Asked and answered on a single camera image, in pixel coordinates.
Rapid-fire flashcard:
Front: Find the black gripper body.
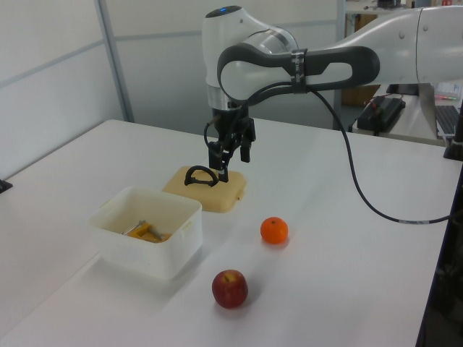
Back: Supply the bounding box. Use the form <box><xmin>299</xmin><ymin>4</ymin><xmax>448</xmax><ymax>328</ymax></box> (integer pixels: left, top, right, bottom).
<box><xmin>211</xmin><ymin>103</ymin><xmax>257</xmax><ymax>144</ymax></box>

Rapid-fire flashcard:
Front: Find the white plastic container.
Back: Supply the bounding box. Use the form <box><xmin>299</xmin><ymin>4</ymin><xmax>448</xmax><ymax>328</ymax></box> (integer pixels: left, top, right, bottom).
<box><xmin>86</xmin><ymin>186</ymin><xmax>203</xmax><ymax>281</ymax></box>

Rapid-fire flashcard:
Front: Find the orange mandarin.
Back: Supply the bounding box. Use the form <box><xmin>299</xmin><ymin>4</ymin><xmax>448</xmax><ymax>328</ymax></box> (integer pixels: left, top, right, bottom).
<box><xmin>260</xmin><ymin>216</ymin><xmax>289</xmax><ymax>245</ymax></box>

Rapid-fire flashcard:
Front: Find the brown cardboard box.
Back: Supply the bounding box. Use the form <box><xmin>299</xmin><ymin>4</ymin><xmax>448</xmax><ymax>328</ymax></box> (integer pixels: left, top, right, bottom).
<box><xmin>341</xmin><ymin>85</ymin><xmax>381</xmax><ymax>106</ymax></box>

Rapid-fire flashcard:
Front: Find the red apple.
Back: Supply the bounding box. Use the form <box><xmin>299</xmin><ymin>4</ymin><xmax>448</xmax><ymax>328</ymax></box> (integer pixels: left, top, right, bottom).
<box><xmin>211</xmin><ymin>269</ymin><xmax>249</xmax><ymax>309</ymax></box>

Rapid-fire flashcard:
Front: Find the black electronic device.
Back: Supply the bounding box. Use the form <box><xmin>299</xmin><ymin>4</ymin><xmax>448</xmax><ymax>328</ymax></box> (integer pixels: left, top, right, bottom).
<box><xmin>357</xmin><ymin>95</ymin><xmax>407</xmax><ymax>137</ymax></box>

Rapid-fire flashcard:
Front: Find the white background desk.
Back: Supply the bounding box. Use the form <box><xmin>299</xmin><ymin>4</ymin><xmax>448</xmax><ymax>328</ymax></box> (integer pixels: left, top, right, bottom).
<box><xmin>351</xmin><ymin>83</ymin><xmax>463</xmax><ymax>147</ymax></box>

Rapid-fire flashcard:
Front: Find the grey keyboard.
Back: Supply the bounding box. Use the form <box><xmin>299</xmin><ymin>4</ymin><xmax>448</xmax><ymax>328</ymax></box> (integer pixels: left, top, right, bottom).
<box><xmin>436</xmin><ymin>104</ymin><xmax>462</xmax><ymax>138</ymax></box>

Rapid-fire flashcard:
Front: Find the black stand with foot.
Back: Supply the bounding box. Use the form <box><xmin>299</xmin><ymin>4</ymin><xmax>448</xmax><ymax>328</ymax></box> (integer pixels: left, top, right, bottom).
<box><xmin>443</xmin><ymin>99</ymin><xmax>463</xmax><ymax>160</ymax></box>

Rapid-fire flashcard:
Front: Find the beige lid with black handle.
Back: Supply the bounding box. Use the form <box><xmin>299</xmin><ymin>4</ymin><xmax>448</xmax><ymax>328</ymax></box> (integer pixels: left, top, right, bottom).
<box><xmin>161</xmin><ymin>165</ymin><xmax>248</xmax><ymax>213</ymax></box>

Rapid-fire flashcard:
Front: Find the black strap on arm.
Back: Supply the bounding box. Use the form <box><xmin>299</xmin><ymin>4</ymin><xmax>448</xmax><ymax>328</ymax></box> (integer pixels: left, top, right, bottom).
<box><xmin>290</xmin><ymin>48</ymin><xmax>309</xmax><ymax>94</ymax></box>

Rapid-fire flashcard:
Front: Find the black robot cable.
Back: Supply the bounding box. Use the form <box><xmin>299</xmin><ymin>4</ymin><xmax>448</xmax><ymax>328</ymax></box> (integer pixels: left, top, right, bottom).
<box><xmin>203</xmin><ymin>82</ymin><xmax>452</xmax><ymax>226</ymax></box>

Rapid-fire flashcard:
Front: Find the grey partition post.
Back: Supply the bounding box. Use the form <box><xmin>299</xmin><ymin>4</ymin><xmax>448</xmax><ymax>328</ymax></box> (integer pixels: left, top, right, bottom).
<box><xmin>96</xmin><ymin>0</ymin><xmax>135</xmax><ymax>124</ymax></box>
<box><xmin>333</xmin><ymin>0</ymin><xmax>349</xmax><ymax>131</ymax></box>

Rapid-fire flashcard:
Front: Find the dark frame structure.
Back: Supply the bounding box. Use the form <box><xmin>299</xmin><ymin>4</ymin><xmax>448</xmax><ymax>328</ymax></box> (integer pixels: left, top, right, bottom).
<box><xmin>415</xmin><ymin>158</ymin><xmax>463</xmax><ymax>347</ymax></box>

